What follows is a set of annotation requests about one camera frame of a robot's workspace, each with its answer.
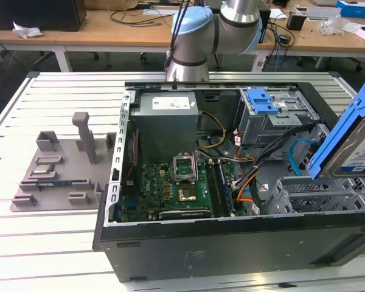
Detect crumpled white paper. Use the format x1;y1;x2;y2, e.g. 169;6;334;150
12;21;44;40

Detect locking lever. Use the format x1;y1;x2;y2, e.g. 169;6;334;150
193;151;200;183

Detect clear plastic bag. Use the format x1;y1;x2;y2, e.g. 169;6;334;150
319;15;353;36

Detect wooden desk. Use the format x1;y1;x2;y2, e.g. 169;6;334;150
0;0;365;58

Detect installed RAM stick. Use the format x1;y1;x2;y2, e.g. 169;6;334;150
217;161;235;215

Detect silver CPU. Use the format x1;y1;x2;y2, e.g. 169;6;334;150
32;165;55;176

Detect hard disk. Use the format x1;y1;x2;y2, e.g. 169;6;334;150
307;72;365;180

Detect metal socket cover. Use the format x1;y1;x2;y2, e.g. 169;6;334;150
173;155;198;183

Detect metal drive cage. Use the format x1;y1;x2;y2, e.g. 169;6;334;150
235;88;320;147

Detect grey power supply unit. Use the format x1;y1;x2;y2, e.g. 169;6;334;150
130;92;203;162

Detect orange wire bundle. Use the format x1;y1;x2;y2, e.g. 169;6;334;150
235;176;261;204

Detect metal disk bay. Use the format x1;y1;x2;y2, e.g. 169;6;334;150
263;175;365;215

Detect white keyboard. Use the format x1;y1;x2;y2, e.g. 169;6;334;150
142;7;179;16

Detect large black box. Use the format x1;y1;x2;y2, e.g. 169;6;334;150
0;0;88;32

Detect blue data wire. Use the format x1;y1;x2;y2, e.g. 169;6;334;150
287;138;314;176

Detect black graphics card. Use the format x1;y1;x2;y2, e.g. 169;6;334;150
158;209;212;220

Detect flat grey box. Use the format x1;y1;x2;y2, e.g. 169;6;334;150
305;6;341;21

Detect green motherboard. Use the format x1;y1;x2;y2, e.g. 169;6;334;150
121;161;247;221

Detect grey parts rack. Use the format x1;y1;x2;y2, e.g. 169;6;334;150
9;111;115;214

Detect CPU socket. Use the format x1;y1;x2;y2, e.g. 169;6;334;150
178;185;198;203

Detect blue cardboard box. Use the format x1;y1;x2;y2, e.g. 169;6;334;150
336;0;365;19

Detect RAM stick on rack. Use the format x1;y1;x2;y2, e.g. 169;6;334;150
36;181;89;187

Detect black RAM slot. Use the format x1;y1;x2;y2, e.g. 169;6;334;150
206;162;224;217

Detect black cable bundle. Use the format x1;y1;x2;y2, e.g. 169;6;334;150
231;123;320;195

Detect blue plastic drive latch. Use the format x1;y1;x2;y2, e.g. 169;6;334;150
247;87;279;116

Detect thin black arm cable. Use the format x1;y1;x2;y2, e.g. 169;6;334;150
163;0;190;72

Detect black PC case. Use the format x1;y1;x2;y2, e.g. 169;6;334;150
92;80;365;283

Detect yellow wires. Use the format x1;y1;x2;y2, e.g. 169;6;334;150
196;111;228;150

